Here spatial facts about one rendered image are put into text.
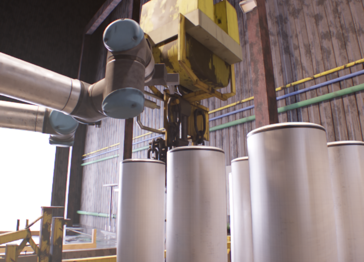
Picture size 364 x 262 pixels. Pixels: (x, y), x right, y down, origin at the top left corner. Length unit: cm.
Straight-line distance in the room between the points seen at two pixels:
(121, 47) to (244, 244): 68
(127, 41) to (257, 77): 517
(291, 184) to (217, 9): 109
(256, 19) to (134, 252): 575
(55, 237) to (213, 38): 143
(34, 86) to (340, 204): 77
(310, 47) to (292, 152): 634
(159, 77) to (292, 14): 678
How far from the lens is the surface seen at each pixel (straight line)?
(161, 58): 122
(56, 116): 94
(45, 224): 188
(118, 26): 68
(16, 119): 96
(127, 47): 64
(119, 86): 61
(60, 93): 68
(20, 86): 66
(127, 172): 99
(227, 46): 131
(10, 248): 186
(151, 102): 119
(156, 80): 83
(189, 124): 130
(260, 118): 545
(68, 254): 639
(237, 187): 96
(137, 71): 64
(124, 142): 965
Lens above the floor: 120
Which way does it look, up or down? 15 degrees up
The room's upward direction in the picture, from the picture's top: straight up
